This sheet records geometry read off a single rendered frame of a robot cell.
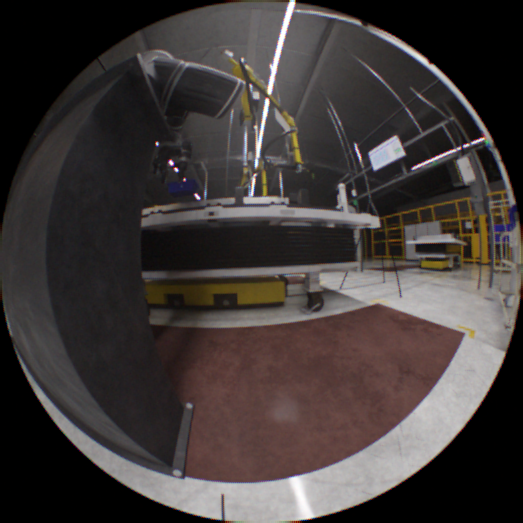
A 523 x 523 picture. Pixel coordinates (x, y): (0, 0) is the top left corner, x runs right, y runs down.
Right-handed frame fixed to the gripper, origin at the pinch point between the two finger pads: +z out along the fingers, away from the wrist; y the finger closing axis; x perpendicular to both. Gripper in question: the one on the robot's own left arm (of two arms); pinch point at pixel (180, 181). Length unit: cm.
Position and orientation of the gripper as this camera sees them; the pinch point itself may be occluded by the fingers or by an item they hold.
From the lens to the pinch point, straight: 126.9
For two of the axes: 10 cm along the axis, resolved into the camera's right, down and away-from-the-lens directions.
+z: 0.4, 10.0, 0.4
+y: -1.1, -0.4, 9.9
